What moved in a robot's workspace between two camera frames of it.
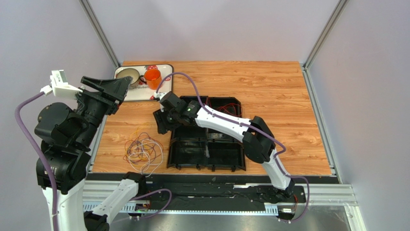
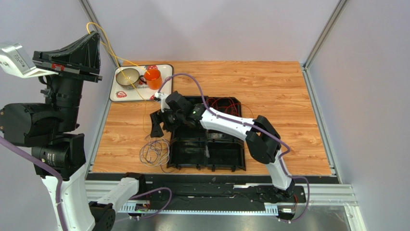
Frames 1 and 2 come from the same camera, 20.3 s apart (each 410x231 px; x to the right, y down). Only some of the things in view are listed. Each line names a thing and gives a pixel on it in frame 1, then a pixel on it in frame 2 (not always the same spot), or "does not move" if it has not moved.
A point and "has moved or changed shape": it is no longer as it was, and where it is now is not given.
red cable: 234,109 has moved or changed shape
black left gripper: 117,88 → 84,55
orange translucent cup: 153,78 does not move
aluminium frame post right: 308,61 does not move
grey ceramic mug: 133,73 does not move
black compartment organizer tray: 193,147 does not move
